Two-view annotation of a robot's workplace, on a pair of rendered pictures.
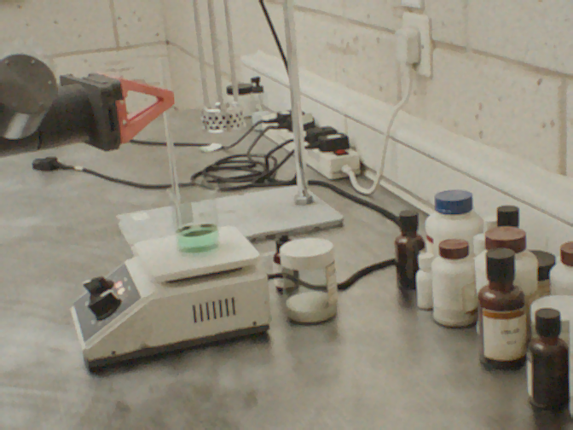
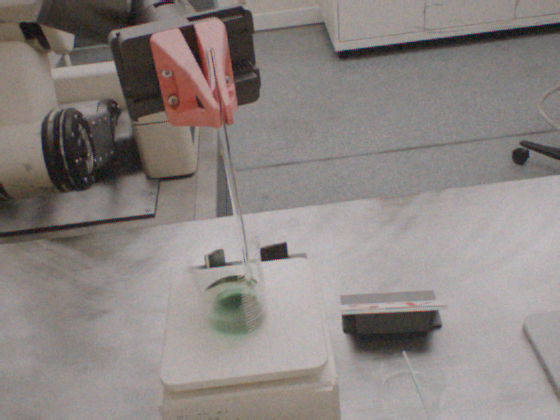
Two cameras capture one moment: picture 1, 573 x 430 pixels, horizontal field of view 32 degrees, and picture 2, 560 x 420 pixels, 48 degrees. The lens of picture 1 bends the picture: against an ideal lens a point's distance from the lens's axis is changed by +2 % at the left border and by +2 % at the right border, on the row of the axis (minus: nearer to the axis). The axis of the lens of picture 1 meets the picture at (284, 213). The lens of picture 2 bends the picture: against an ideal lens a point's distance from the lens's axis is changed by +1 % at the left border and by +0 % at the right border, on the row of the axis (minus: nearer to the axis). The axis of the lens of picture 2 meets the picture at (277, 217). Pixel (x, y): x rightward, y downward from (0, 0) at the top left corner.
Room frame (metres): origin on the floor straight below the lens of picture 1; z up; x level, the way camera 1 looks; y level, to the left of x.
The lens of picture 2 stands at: (1.16, -0.22, 1.18)
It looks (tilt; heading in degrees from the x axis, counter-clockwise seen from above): 36 degrees down; 106
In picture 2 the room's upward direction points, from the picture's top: 7 degrees counter-clockwise
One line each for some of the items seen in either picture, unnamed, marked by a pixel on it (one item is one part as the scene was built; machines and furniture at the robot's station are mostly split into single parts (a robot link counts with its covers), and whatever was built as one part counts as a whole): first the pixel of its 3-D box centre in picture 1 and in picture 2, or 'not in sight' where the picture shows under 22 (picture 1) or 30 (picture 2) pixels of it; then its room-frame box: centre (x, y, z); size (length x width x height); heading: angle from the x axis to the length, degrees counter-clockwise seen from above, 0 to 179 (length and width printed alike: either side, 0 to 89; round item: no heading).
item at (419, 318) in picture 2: not in sight; (390, 301); (1.14, 0.19, 0.77); 0.09 x 0.06 x 0.04; 10
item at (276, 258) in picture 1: (285, 260); not in sight; (1.11, 0.00, 0.78); 0.03 x 0.03 x 0.07
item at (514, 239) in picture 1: (506, 283); not in sight; (0.94, -0.22, 0.80); 0.06 x 0.06 x 0.11
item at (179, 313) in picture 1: (176, 293); (249, 332); (1.02, 0.13, 0.79); 0.22 x 0.13 x 0.08; 106
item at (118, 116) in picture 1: (127, 102); (218, 84); (1.02, 0.15, 1.01); 0.09 x 0.07 x 0.07; 122
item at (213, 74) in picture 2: (170, 153); (233, 187); (1.04, 0.11, 0.95); 0.01 x 0.01 x 0.20; 31
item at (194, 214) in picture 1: (197, 217); (226, 284); (1.03, 0.09, 0.87); 0.06 x 0.05 x 0.08; 58
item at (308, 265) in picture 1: (309, 281); not in sight; (1.03, -0.02, 0.79); 0.06 x 0.06 x 0.08
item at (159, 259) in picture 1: (195, 252); (243, 318); (1.03, 0.10, 0.83); 0.12 x 0.12 x 0.01; 16
